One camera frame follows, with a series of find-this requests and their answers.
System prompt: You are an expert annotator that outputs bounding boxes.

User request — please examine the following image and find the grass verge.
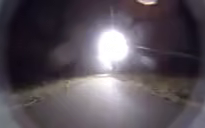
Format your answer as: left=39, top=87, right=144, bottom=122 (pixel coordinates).
left=6, top=77, right=88, bottom=111
left=119, top=71, right=201, bottom=106

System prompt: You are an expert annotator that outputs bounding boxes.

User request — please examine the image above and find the grey asphalt road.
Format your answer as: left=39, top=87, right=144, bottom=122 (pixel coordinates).
left=16, top=73, right=204, bottom=128

